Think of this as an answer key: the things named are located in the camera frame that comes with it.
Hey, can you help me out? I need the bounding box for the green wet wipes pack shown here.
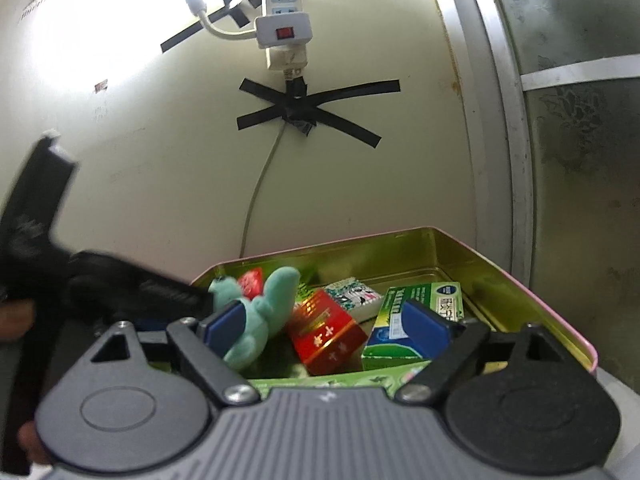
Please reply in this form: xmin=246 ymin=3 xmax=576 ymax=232
xmin=250 ymin=361 xmax=430 ymax=398

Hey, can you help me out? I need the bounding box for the red cigarette box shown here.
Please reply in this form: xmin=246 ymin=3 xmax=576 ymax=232
xmin=286 ymin=289 xmax=368 ymax=376

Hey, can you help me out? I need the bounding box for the small wall sticker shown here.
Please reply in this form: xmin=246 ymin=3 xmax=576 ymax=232
xmin=94 ymin=79 xmax=108 ymax=93

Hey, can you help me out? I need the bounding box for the black tape cross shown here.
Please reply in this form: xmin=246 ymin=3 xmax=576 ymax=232
xmin=236 ymin=77 xmax=401 ymax=148

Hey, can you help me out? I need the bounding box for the Virjoy tissue pack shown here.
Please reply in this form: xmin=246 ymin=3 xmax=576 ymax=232
xmin=324 ymin=278 xmax=383 ymax=323

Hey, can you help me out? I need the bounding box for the white cable on wall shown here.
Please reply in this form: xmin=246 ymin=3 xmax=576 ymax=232
xmin=238 ymin=121 xmax=292 ymax=261

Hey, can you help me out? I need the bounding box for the teal plush toy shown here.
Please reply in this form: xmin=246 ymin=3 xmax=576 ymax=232
xmin=208 ymin=266 xmax=300 ymax=372

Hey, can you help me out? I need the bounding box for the green cardboard box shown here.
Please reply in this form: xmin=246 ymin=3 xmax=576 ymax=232
xmin=361 ymin=282 xmax=464 ymax=370

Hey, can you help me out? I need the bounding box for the frosted glass window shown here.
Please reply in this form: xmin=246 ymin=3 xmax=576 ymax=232
xmin=454 ymin=0 xmax=639 ymax=387

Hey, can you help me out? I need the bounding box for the white power strip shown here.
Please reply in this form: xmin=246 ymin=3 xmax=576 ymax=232
xmin=182 ymin=0 xmax=352 ymax=84

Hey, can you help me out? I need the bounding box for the pink tin box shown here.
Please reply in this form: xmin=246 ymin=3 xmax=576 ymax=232
xmin=194 ymin=226 xmax=598 ymax=380

